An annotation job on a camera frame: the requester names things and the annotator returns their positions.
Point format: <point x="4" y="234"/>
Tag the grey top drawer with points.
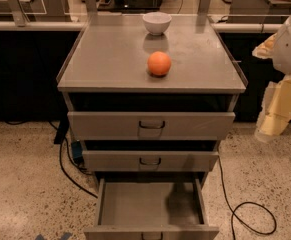
<point x="150" y="125"/>

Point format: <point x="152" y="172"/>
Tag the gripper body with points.
<point x="275" y="112"/>

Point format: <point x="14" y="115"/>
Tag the grey metal drawer cabinet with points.
<point x="107" y="72"/>

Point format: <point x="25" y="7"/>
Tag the white ceramic bowl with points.
<point x="156" y="23"/>

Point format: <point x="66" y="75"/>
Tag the grey drawer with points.
<point x="150" y="161"/>
<point x="159" y="210"/>
<point x="150" y="125"/>

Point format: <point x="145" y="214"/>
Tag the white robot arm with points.
<point x="277" y="48"/>

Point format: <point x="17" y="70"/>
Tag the grey bottom drawer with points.
<point x="159" y="210"/>

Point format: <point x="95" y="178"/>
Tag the grey middle drawer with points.
<point x="150" y="161"/>

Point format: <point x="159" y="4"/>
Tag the white counter rail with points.
<point x="72" y="26"/>

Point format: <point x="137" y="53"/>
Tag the blue power box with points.
<point x="76" y="152"/>

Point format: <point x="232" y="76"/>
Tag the grey background table right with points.
<point x="259" y="11"/>

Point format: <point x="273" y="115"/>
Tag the orange fruit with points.
<point x="159" y="63"/>

